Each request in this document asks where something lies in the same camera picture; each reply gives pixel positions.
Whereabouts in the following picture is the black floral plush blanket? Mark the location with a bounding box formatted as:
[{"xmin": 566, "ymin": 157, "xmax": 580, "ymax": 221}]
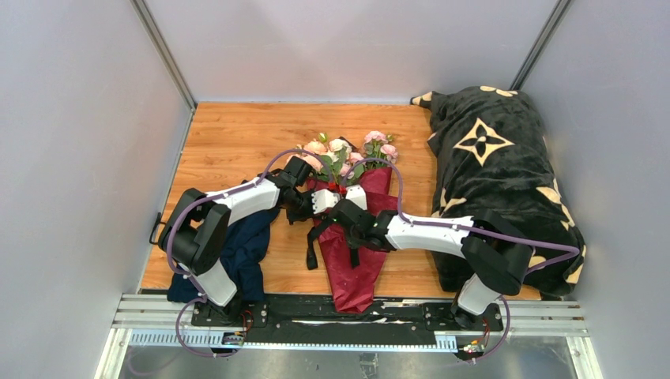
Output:
[{"xmin": 411, "ymin": 85, "xmax": 586, "ymax": 300}]

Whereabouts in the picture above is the aluminium frame rail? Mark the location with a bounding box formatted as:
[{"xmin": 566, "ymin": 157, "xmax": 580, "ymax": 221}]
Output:
[{"xmin": 96, "ymin": 291, "xmax": 603, "ymax": 378}]

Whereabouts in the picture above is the navy blue cloth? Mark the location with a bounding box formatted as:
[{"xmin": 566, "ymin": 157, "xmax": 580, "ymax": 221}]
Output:
[{"xmin": 167, "ymin": 208, "xmax": 279, "ymax": 305}]

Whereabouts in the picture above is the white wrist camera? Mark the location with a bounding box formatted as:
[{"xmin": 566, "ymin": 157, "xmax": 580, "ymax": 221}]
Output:
[
  {"xmin": 311, "ymin": 189, "xmax": 341, "ymax": 215},
  {"xmin": 345, "ymin": 185, "xmax": 367, "ymax": 210}
]

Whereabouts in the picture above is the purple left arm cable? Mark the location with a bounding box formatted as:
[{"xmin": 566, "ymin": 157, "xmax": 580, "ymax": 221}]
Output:
[{"xmin": 164, "ymin": 148, "xmax": 341, "ymax": 359}]

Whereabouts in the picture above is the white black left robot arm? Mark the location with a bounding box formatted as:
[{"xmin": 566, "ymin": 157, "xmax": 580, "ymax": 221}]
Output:
[{"xmin": 157, "ymin": 156, "xmax": 313, "ymax": 326}]

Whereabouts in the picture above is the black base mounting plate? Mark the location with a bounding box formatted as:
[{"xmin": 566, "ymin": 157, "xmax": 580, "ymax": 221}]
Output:
[{"xmin": 190, "ymin": 294, "xmax": 504, "ymax": 346}]

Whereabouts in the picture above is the dark red wrapping paper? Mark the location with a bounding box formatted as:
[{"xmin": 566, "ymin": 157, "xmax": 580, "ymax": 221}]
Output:
[{"xmin": 314, "ymin": 167, "xmax": 397, "ymax": 313}]

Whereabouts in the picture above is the pink fake flower bouquet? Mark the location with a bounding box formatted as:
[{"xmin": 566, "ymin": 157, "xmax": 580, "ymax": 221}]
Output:
[{"xmin": 288, "ymin": 130, "xmax": 399, "ymax": 185}]

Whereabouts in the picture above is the small black cord loop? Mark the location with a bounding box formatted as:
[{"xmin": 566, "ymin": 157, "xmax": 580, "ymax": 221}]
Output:
[{"xmin": 149, "ymin": 212, "xmax": 164, "ymax": 246}]

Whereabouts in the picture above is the black ribbon strap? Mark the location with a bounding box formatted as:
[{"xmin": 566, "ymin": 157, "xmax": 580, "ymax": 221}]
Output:
[{"xmin": 284, "ymin": 206, "xmax": 367, "ymax": 272}]

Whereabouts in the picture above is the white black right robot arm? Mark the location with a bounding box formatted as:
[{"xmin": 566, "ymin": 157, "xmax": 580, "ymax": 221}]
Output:
[{"xmin": 327, "ymin": 200, "xmax": 533, "ymax": 330}]

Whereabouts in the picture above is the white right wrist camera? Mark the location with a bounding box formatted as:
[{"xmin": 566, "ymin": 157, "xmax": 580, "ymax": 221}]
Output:
[{"xmin": 345, "ymin": 185, "xmax": 367, "ymax": 210}]

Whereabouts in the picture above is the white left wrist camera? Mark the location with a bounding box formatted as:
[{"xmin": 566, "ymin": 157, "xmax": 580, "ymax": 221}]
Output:
[{"xmin": 311, "ymin": 189, "xmax": 341, "ymax": 215}]

